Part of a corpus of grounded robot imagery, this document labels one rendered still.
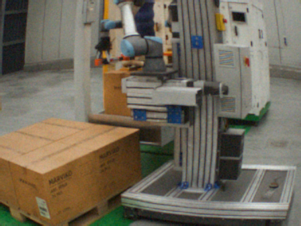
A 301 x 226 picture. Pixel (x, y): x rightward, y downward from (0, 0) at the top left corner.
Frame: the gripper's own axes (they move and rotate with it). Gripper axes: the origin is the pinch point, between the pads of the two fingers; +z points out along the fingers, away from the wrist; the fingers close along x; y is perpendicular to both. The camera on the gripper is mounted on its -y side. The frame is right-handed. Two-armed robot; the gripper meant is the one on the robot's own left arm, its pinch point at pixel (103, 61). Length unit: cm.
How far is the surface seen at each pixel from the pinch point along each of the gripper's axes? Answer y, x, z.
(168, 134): 37, -34, 61
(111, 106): 28, 13, 41
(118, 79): 28.4, 5.4, 18.3
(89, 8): 89, 91, -57
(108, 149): -27, -22, 58
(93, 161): -47, -23, 61
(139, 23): 50, -2, -30
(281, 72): 894, -2, 95
